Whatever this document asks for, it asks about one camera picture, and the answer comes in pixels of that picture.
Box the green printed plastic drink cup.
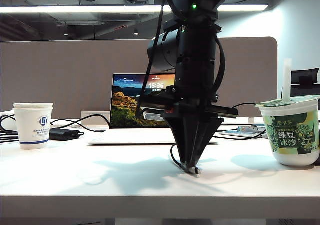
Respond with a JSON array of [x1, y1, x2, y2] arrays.
[[255, 94, 320, 167]]

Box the black charger cable silver plug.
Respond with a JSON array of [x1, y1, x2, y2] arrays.
[[169, 132, 267, 178]]

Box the black cable bundle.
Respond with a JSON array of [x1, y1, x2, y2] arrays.
[[0, 114, 20, 144]]

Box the black office chair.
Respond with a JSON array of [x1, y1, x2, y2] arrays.
[[289, 68, 320, 97]]

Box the black laptop power cable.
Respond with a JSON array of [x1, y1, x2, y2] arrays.
[[49, 113, 111, 134]]

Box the taupe desk partition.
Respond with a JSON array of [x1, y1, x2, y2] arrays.
[[0, 36, 279, 113]]

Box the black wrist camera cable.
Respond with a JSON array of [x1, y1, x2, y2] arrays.
[[135, 0, 167, 117]]

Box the white drinking straw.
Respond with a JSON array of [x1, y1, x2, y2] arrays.
[[281, 58, 293, 103]]

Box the colourful printed card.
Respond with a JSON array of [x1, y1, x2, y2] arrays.
[[237, 125, 258, 133]]

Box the white paper cup blue logo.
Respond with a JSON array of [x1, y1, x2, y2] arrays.
[[12, 102, 55, 151]]

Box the white laptop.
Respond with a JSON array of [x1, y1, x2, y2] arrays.
[[87, 72, 221, 146]]

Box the long ceiling light strip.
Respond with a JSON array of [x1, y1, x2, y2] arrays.
[[0, 4, 270, 15]]

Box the looped black arm cable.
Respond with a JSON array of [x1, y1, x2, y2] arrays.
[[213, 36, 226, 92]]

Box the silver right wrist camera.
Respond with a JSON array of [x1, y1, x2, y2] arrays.
[[139, 96, 168, 123]]

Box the flat silver device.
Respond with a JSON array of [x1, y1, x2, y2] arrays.
[[219, 129, 267, 138]]

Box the thin black arched cable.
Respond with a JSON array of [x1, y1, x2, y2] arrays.
[[231, 101, 261, 110]]

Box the black power adapter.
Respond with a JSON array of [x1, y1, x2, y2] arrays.
[[48, 128, 85, 142]]

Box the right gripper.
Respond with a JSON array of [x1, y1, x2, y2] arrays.
[[161, 101, 239, 172]]

